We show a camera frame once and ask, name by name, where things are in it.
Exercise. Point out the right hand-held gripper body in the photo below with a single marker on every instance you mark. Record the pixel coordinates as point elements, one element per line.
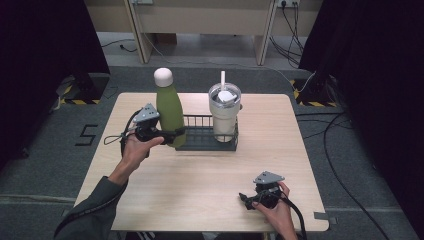
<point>268,178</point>

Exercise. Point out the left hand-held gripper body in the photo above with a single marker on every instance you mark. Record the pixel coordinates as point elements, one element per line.
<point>146,115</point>

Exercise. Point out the green bottle with white cap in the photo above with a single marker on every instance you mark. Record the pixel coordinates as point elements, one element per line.
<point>169,106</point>

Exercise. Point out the white tumbler with straw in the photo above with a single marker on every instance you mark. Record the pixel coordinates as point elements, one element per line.
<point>224,116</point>

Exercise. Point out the person's right hand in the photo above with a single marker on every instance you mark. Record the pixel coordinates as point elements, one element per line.
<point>281,216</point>

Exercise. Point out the person's left hand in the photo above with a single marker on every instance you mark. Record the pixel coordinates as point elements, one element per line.
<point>136,151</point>

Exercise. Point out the stand base with striped tape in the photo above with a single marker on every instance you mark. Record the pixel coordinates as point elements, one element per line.
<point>315,91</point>
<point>85,88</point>

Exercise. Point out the grey tape strip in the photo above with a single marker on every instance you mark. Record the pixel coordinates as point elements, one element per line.
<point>325,216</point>
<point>66,212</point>

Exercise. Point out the person's striped dark clothing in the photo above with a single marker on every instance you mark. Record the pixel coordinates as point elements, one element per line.
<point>146,236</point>

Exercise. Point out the beige desk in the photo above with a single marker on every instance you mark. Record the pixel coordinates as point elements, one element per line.
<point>203,20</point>

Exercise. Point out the dark curtain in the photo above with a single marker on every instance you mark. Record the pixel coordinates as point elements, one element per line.
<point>380,83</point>
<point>36,66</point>

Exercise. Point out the white wall socket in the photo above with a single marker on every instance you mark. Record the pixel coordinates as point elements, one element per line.
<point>287,2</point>

